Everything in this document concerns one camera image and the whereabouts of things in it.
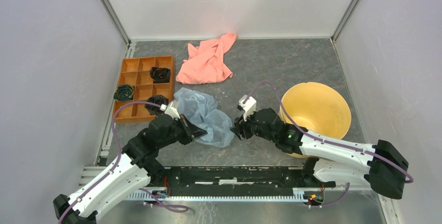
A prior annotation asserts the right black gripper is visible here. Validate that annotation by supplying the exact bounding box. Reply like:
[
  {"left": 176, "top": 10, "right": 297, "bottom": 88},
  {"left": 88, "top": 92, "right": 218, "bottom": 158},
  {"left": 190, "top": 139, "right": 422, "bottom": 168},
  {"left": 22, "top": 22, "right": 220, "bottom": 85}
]
[{"left": 229, "top": 107, "right": 277, "bottom": 143}]

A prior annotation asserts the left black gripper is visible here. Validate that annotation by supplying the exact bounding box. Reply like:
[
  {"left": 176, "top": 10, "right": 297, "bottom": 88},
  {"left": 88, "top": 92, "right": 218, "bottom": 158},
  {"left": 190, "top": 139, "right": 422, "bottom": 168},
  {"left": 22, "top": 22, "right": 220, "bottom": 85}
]
[{"left": 158, "top": 114, "right": 207, "bottom": 148}]

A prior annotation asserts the blue plastic trash bag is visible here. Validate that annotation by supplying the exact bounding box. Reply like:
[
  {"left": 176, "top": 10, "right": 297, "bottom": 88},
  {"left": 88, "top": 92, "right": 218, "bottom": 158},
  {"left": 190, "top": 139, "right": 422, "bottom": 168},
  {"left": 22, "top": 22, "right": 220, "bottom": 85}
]
[{"left": 174, "top": 88, "right": 234, "bottom": 148}]

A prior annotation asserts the yellow trash bin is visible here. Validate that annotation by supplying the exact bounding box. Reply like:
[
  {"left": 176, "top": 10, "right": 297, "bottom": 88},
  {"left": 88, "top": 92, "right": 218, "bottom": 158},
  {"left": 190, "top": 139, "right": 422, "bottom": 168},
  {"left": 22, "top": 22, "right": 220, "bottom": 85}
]
[{"left": 278, "top": 82, "right": 352, "bottom": 139}]

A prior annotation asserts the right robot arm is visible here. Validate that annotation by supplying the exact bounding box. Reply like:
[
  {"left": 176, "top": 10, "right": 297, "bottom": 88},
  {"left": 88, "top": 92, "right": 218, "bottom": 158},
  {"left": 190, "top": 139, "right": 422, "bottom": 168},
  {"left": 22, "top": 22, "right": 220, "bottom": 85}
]
[{"left": 231, "top": 108, "right": 414, "bottom": 200}]

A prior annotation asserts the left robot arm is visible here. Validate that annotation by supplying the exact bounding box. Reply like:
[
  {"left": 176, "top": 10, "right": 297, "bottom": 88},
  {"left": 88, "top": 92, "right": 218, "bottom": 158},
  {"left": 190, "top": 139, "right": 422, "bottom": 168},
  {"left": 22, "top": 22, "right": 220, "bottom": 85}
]
[{"left": 53, "top": 114, "right": 207, "bottom": 223}]

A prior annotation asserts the black rolled sock lower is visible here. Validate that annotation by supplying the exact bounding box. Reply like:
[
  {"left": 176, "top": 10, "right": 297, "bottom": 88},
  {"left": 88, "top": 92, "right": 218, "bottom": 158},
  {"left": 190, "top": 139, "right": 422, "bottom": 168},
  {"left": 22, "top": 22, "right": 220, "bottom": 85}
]
[{"left": 144, "top": 95, "right": 169, "bottom": 115}]

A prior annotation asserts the black rolled sock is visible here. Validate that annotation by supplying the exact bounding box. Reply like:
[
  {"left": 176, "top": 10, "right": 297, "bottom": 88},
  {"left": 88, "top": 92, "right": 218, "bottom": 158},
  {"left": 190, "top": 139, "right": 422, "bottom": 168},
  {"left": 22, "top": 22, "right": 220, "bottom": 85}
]
[
  {"left": 150, "top": 67, "right": 171, "bottom": 83},
  {"left": 144, "top": 95, "right": 169, "bottom": 115}
]

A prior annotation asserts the black rolled sock upper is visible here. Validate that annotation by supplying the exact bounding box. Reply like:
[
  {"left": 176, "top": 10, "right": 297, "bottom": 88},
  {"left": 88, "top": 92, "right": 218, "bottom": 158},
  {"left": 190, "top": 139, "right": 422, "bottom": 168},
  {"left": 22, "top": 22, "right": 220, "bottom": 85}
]
[{"left": 150, "top": 67, "right": 171, "bottom": 83}]

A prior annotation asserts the pink cloth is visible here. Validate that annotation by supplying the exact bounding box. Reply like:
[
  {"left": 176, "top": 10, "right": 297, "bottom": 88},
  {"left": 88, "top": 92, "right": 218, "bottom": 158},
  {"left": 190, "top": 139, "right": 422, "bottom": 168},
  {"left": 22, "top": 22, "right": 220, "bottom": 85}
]
[{"left": 176, "top": 33, "right": 237, "bottom": 84}]

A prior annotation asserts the blue green rolled sock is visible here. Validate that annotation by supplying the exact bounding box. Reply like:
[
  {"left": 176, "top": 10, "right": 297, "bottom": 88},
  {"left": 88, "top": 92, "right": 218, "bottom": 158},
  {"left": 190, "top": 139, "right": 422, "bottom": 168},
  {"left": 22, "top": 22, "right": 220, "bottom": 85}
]
[{"left": 113, "top": 84, "right": 134, "bottom": 102}]

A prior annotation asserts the orange compartment tray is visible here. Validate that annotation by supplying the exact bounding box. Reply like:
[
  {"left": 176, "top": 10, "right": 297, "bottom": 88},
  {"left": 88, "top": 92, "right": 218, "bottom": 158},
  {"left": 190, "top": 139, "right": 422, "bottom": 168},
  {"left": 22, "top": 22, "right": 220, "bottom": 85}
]
[{"left": 113, "top": 55, "right": 175, "bottom": 123}]

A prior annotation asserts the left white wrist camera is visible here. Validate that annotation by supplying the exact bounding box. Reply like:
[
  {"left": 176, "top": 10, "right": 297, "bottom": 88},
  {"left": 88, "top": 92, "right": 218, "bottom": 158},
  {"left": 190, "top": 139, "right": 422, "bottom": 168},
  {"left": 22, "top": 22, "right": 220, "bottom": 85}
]
[{"left": 159, "top": 99, "right": 180, "bottom": 119}]

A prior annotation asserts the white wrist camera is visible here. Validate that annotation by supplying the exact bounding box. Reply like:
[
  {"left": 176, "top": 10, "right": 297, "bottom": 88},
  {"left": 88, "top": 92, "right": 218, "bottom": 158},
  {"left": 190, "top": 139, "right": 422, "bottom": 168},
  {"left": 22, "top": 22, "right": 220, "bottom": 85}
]
[
  {"left": 238, "top": 95, "right": 257, "bottom": 121},
  {"left": 159, "top": 99, "right": 180, "bottom": 119}
]

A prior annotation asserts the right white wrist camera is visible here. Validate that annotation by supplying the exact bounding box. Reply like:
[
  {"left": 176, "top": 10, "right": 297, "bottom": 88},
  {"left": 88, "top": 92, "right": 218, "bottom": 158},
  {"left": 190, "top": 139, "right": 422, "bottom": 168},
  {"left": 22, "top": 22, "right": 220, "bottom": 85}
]
[{"left": 238, "top": 95, "right": 257, "bottom": 121}]

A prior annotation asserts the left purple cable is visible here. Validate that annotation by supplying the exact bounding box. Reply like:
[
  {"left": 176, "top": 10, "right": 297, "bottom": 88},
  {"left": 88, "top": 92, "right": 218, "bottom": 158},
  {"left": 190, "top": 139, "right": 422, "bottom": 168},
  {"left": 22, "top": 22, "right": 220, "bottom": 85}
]
[{"left": 57, "top": 101, "right": 163, "bottom": 224}]

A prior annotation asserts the purple cable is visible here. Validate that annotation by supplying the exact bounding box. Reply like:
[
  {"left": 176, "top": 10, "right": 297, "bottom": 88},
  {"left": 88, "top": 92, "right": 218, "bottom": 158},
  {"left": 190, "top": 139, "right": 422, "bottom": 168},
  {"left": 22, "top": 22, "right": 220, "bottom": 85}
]
[
  {"left": 245, "top": 80, "right": 414, "bottom": 184},
  {"left": 57, "top": 101, "right": 163, "bottom": 224}
]

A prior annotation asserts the left aluminium corner post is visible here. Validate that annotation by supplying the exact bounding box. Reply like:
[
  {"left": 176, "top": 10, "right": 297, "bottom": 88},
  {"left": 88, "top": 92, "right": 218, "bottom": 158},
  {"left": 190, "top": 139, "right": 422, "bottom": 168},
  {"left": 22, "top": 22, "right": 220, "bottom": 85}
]
[{"left": 100, "top": 0, "right": 131, "bottom": 46}]

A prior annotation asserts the aluminium corner post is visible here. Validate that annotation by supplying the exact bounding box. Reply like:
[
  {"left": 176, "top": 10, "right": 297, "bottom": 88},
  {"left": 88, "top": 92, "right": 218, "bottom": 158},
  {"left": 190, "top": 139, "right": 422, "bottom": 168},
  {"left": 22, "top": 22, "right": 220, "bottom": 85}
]
[
  {"left": 330, "top": 0, "right": 360, "bottom": 45},
  {"left": 100, "top": 0, "right": 131, "bottom": 46}
]

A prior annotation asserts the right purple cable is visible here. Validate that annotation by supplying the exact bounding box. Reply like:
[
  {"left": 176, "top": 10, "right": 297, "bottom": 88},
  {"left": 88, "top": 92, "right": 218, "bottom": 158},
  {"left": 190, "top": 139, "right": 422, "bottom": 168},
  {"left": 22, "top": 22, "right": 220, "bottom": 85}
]
[{"left": 245, "top": 80, "right": 414, "bottom": 184}]

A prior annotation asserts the right aluminium corner post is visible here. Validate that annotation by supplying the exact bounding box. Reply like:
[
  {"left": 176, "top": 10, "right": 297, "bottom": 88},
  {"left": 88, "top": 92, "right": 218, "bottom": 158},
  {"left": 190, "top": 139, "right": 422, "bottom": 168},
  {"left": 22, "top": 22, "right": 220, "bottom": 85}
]
[{"left": 330, "top": 0, "right": 360, "bottom": 45}]

